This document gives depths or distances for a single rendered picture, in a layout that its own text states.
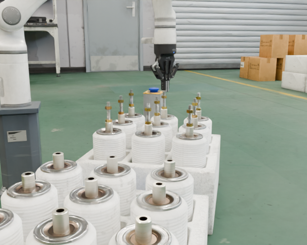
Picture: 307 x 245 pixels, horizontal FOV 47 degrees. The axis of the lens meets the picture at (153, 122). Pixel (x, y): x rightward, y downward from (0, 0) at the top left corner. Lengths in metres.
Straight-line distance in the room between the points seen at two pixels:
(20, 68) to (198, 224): 0.79
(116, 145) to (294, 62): 3.28
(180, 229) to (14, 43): 0.84
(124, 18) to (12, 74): 5.13
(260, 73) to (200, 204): 4.14
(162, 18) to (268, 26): 6.07
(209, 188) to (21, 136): 0.63
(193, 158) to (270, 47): 4.03
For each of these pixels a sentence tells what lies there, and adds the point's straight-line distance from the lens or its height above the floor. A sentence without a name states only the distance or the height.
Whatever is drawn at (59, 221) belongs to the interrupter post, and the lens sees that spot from 0.51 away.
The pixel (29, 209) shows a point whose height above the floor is 0.24.
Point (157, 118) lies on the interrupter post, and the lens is 1.10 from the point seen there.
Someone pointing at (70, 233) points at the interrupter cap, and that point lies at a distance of 0.52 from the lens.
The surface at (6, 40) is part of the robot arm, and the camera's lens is 1.24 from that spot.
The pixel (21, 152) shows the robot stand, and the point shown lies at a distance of 1.24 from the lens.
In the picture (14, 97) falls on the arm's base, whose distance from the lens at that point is 1.22.
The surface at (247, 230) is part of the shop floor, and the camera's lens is 1.05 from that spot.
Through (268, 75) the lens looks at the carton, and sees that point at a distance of 4.88.
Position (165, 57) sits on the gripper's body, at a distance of 1.18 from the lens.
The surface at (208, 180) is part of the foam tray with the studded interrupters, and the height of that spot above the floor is 0.16.
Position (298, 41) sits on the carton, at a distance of 5.13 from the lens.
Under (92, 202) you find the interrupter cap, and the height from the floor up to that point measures 0.25.
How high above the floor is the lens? 0.51
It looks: 13 degrees down
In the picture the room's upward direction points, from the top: straight up
